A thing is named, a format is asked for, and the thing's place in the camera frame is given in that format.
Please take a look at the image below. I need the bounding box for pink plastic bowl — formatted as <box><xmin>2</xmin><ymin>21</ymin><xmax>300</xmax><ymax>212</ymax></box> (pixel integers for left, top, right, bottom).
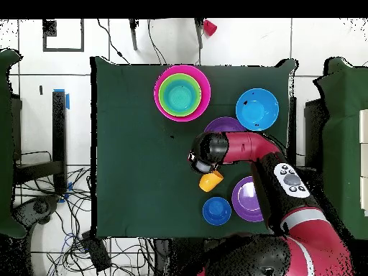
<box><xmin>153</xmin><ymin>64</ymin><xmax>212</xmax><ymax>122</ymax></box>

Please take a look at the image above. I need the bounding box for orange plastic cup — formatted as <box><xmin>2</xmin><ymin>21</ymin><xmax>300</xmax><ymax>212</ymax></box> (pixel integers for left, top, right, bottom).
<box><xmin>198</xmin><ymin>170</ymin><xmax>224</xmax><ymax>193</ymax></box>

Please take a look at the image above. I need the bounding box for red plastic cup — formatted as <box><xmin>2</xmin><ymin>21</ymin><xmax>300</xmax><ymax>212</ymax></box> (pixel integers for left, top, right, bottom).
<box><xmin>203</xmin><ymin>19</ymin><xmax>219</xmax><ymax>37</ymax></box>

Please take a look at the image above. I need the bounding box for green cloth side table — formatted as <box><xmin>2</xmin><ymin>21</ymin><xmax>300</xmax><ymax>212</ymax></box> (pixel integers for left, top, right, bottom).
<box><xmin>0</xmin><ymin>47</ymin><xmax>27</xmax><ymax>239</ymax></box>
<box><xmin>312</xmin><ymin>56</ymin><xmax>368</xmax><ymax>241</ymax></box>

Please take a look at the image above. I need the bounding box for black floor cable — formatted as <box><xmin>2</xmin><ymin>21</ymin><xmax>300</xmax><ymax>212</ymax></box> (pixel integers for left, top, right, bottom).
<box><xmin>96</xmin><ymin>19</ymin><xmax>132</xmax><ymax>65</ymax></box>

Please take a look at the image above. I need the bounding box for black table frame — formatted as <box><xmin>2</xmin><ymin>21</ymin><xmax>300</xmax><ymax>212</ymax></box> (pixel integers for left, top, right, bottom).
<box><xmin>11</xmin><ymin>90</ymin><xmax>68</xmax><ymax>195</ymax></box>

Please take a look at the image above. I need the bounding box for black power strip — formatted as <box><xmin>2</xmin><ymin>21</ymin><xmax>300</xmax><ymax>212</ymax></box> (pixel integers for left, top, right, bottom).
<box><xmin>80</xmin><ymin>230</ymin><xmax>112</xmax><ymax>272</ymax></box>

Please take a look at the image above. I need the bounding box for grey tripod leg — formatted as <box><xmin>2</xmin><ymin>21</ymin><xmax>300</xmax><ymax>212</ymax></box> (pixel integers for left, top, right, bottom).
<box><xmin>128</xmin><ymin>19</ymin><xmax>139</xmax><ymax>52</ymax></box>
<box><xmin>194</xmin><ymin>18</ymin><xmax>204</xmax><ymax>50</ymax></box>

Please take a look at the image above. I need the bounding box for black square floor frame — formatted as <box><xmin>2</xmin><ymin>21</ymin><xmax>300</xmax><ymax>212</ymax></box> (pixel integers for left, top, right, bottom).
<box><xmin>42</xmin><ymin>19</ymin><xmax>85</xmax><ymax>53</ymax></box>

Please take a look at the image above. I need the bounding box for tangle of floor cables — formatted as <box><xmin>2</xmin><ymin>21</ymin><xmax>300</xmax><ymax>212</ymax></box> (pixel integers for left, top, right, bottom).
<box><xmin>14</xmin><ymin>150</ymin><xmax>156</xmax><ymax>276</ymax></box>

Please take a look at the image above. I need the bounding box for dark green table cloth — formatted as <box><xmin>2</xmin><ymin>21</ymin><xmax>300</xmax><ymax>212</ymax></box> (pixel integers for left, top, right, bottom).
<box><xmin>89</xmin><ymin>55</ymin><xmax>298</xmax><ymax>242</ymax></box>

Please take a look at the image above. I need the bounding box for small dark blue bowl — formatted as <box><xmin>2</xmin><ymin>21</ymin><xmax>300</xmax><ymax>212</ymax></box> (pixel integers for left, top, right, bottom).
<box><xmin>202</xmin><ymin>196</ymin><xmax>232</xmax><ymax>226</ymax></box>

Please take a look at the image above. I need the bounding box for green plastic bowl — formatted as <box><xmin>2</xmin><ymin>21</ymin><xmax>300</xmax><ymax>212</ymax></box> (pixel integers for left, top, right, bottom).
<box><xmin>158</xmin><ymin>73</ymin><xmax>203</xmax><ymax>118</ymax></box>

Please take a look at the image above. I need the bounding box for black office chair base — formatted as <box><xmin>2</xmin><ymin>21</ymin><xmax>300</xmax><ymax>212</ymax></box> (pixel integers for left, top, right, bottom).
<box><xmin>12</xmin><ymin>194</ymin><xmax>60</xmax><ymax>229</ymax></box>

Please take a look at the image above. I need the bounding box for purple plastic bowl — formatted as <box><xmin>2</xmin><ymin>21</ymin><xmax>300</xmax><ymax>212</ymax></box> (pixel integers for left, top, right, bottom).
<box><xmin>231</xmin><ymin>175</ymin><xmax>265</xmax><ymax>223</ymax></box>
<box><xmin>203</xmin><ymin>116</ymin><xmax>247</xmax><ymax>134</ymax></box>

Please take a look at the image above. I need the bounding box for light blue plastic bowl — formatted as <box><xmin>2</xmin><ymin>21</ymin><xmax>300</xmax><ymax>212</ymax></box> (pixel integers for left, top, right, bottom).
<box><xmin>235</xmin><ymin>88</ymin><xmax>280</xmax><ymax>132</ymax></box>

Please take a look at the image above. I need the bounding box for blue tape strip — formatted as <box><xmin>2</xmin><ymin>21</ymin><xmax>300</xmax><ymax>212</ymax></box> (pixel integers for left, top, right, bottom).
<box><xmin>53</xmin><ymin>88</ymin><xmax>70</xmax><ymax>110</ymax></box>

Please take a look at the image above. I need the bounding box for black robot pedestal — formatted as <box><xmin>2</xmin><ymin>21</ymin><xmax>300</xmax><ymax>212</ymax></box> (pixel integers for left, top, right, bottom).
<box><xmin>153</xmin><ymin>237</ymin><xmax>208</xmax><ymax>276</ymax></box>

